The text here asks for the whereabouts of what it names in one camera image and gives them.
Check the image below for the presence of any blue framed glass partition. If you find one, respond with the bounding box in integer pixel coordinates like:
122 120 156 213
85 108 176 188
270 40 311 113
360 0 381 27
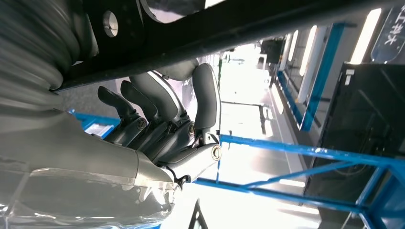
277 22 347 132

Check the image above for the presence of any black panel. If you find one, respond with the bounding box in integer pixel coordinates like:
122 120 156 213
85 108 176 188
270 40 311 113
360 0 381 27
303 63 405 229

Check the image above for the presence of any blue metal shelf rack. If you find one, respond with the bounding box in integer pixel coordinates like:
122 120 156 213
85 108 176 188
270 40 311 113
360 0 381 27
68 109 405 229

